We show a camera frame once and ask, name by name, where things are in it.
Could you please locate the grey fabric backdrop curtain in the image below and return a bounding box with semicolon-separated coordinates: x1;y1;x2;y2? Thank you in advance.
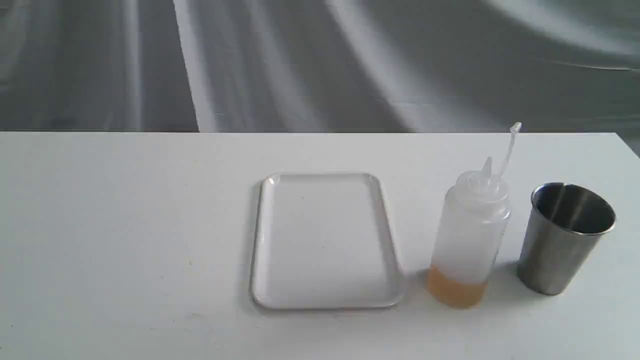
0;0;640;153

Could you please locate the stainless steel cup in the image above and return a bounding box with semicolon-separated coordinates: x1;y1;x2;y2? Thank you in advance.
516;182;617;296

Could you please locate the white rectangular plastic tray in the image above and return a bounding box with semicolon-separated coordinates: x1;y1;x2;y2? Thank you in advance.
249;172;407;311

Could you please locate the translucent squeeze bottle amber liquid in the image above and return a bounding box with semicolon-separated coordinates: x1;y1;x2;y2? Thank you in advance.
425;121;522;309

